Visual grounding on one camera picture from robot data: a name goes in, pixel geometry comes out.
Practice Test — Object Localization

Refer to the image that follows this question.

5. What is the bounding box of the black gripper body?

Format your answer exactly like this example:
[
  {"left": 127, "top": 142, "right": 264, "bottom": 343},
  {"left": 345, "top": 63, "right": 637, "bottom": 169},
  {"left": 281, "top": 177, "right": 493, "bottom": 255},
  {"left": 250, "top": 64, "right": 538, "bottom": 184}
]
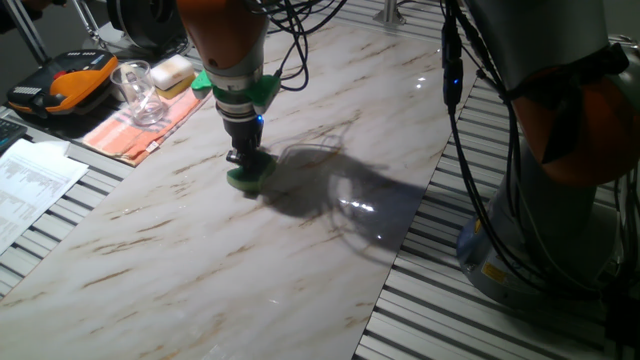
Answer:
[{"left": 222, "top": 114, "right": 266, "bottom": 152}]

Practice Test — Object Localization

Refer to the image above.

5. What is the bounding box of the thin silver tripod leg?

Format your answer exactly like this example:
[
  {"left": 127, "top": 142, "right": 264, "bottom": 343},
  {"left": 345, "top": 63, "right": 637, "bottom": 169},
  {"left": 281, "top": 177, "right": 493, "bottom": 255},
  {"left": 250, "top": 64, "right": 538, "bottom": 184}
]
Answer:
[{"left": 69, "top": 0, "right": 101, "bottom": 46}]

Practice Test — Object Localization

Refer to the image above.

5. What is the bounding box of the orange black teach pendant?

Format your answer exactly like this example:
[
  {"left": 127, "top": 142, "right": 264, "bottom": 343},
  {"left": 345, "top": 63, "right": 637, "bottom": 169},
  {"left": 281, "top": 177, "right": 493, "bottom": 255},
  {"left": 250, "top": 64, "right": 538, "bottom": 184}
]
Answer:
[{"left": 6, "top": 49, "right": 120, "bottom": 120}]

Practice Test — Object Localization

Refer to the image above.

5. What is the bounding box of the aluminium frame beam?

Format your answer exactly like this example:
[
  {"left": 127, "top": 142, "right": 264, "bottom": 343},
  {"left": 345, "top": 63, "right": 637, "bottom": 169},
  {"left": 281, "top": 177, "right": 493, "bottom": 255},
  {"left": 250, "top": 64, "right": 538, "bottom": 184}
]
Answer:
[
  {"left": 2, "top": 0, "right": 51, "bottom": 66},
  {"left": 372, "top": 0, "right": 407, "bottom": 26}
]

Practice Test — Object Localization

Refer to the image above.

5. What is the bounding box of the blank white paper sheet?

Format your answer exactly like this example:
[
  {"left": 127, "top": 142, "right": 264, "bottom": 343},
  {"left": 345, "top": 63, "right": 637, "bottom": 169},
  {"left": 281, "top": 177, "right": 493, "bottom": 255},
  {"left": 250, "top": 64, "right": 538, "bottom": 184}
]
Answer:
[{"left": 32, "top": 139, "right": 72, "bottom": 157}]

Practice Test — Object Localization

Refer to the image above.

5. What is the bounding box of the black cable with inline connector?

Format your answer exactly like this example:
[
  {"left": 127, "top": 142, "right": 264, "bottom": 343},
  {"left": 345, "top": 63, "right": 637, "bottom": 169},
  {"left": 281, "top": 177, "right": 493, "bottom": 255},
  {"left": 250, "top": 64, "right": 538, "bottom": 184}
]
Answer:
[{"left": 439, "top": 0, "right": 616, "bottom": 301}]

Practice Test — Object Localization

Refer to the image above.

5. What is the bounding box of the green sponge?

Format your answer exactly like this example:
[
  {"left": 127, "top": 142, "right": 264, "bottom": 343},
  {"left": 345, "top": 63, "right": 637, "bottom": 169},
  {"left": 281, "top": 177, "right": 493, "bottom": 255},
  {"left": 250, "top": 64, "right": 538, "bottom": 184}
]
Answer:
[{"left": 225, "top": 151, "right": 279, "bottom": 193}]

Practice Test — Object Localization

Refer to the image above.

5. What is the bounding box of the black wrist cable bundle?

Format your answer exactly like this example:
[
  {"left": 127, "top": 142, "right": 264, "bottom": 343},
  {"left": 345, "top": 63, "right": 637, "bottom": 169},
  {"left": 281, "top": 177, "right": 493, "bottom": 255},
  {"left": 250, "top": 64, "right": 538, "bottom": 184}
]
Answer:
[{"left": 249, "top": 0, "right": 349, "bottom": 92}]

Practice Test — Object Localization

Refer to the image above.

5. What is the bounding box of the clear glass beaker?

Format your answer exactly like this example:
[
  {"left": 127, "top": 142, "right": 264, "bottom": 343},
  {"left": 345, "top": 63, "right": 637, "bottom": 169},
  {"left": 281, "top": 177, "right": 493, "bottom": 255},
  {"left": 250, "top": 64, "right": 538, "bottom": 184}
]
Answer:
[{"left": 109, "top": 60, "right": 167, "bottom": 127}]

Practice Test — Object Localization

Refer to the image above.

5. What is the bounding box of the orange striped cloth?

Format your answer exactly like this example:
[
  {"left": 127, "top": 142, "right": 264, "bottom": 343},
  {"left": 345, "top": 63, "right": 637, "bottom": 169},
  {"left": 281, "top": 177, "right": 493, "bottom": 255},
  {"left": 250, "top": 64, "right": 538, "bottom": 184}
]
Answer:
[{"left": 82, "top": 87, "right": 211, "bottom": 168}]

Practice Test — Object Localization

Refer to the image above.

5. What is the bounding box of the black keyboard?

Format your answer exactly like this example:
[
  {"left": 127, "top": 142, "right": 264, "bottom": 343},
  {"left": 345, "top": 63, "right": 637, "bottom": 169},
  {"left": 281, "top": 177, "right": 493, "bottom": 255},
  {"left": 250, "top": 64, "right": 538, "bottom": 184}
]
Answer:
[{"left": 0, "top": 118, "right": 29, "bottom": 156}]

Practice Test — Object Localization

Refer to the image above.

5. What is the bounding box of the printed white paper sheet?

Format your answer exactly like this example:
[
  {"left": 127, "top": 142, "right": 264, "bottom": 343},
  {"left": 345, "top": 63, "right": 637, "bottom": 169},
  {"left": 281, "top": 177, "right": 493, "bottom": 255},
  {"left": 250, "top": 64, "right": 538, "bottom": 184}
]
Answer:
[{"left": 0, "top": 138, "right": 90, "bottom": 256}]

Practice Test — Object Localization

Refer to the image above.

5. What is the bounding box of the white yellow sponge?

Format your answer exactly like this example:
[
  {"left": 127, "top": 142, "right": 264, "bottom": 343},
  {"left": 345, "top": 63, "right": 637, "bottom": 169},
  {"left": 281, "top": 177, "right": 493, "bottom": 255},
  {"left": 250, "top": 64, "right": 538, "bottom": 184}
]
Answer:
[{"left": 149, "top": 53, "right": 197, "bottom": 100}]

